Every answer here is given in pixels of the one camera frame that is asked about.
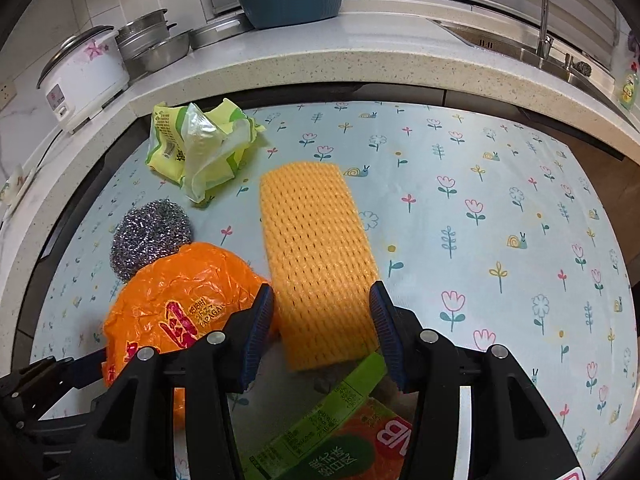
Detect green dish soap bottle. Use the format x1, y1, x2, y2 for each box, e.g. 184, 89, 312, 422
618, 62, 640, 111

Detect steel sink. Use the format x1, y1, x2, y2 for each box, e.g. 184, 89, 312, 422
432, 19, 616, 96

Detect yellow-green plastic package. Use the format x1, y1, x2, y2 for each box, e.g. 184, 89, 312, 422
145, 98, 267, 206

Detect steel wool scourer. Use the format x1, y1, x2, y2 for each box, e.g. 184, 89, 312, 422
110, 199, 193, 282

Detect white rice cooker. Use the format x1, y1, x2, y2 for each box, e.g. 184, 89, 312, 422
36, 25, 131, 134

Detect flat steel tray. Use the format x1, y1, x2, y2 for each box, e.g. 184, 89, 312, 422
189, 14, 251, 51

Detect floral tablecloth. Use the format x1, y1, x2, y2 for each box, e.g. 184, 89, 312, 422
30, 100, 636, 480

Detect chrome faucet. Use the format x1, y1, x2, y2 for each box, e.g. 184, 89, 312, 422
491, 0, 553, 61

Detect blue plastic basin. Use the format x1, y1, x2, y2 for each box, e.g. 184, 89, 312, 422
237, 0, 346, 30

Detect orange foam net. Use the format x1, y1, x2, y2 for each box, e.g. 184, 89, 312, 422
260, 161, 382, 373

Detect power cable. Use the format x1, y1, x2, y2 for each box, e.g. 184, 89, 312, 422
20, 127, 68, 173

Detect steel bowl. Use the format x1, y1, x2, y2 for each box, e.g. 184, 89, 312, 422
129, 29, 195, 73

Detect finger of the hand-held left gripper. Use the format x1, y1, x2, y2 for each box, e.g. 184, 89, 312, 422
20, 347, 108, 401

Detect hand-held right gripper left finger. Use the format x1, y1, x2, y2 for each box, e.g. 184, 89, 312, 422
80, 282, 276, 480

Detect green carton box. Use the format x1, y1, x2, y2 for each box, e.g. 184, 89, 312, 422
240, 352, 416, 480

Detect orange plastic bag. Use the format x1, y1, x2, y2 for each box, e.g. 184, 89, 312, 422
102, 241, 278, 431

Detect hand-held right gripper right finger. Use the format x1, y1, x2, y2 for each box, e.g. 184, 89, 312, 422
368, 280, 583, 480

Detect stacked steel pots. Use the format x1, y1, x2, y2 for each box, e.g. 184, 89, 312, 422
115, 8, 178, 61

